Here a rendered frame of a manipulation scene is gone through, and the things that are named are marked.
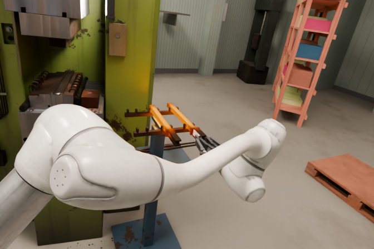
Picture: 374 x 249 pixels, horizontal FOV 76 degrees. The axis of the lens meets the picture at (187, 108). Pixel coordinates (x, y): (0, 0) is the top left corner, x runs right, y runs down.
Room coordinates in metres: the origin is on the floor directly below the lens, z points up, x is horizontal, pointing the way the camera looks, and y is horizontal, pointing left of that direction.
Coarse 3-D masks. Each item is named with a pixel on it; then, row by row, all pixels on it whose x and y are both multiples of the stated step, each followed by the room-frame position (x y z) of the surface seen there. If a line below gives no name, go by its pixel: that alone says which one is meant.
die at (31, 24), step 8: (24, 16) 1.08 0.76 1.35; (32, 16) 1.09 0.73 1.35; (40, 16) 1.10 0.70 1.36; (48, 16) 1.11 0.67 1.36; (24, 24) 1.08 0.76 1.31; (32, 24) 1.09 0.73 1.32; (40, 24) 1.10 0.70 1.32; (48, 24) 1.11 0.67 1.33; (56, 24) 1.12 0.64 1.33; (64, 24) 1.13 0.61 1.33; (72, 24) 1.22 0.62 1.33; (80, 24) 1.51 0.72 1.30; (24, 32) 1.08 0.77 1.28; (32, 32) 1.09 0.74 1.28; (40, 32) 1.10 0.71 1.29; (48, 32) 1.11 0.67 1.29; (56, 32) 1.12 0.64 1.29; (64, 32) 1.13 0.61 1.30; (72, 32) 1.21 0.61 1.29
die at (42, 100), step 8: (56, 72) 1.46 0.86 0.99; (64, 72) 1.46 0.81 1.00; (72, 72) 1.48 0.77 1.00; (48, 80) 1.33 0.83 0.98; (56, 80) 1.32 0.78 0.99; (72, 80) 1.36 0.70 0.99; (40, 88) 1.18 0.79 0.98; (48, 88) 1.18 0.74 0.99; (64, 88) 1.18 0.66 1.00; (32, 96) 1.08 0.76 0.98; (40, 96) 1.09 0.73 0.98; (48, 96) 1.10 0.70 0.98; (56, 96) 1.11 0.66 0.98; (64, 96) 1.12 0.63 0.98; (72, 96) 1.14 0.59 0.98; (32, 104) 1.08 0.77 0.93; (40, 104) 1.09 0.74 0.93; (48, 104) 1.10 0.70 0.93; (56, 104) 1.11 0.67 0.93
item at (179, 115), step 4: (168, 104) 1.31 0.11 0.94; (172, 104) 1.31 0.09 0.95; (172, 108) 1.26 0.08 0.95; (176, 108) 1.26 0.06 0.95; (176, 112) 1.21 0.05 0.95; (180, 112) 1.21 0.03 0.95; (176, 116) 1.20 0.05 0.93; (180, 116) 1.16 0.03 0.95; (184, 116) 1.17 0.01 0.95; (180, 120) 1.15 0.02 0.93; (184, 120) 1.12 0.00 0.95; (188, 120) 1.13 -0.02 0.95; (188, 124) 1.08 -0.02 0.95; (192, 124) 1.08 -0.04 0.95; (188, 128) 1.07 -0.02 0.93; (192, 128) 1.03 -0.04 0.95; (196, 128) 1.02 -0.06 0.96; (192, 132) 1.03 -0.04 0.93; (200, 132) 0.99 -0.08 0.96; (204, 136) 0.97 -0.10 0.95
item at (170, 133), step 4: (152, 108) 1.21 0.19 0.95; (156, 108) 1.22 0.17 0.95; (152, 112) 1.19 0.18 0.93; (156, 112) 1.17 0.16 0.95; (156, 116) 1.13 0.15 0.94; (160, 116) 1.13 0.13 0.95; (160, 120) 1.08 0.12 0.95; (164, 120) 1.09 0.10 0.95; (160, 124) 1.07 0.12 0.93; (164, 124) 1.04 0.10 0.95; (168, 124) 1.04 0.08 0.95; (164, 128) 1.02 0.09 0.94; (168, 128) 1.00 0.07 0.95; (168, 132) 0.98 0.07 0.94; (172, 132) 0.96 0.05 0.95; (168, 136) 0.97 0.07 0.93; (172, 136) 0.93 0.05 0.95; (176, 136) 0.93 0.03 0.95; (172, 140) 0.94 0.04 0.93; (176, 140) 0.90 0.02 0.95; (180, 140) 0.91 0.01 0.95; (176, 144) 0.90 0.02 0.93
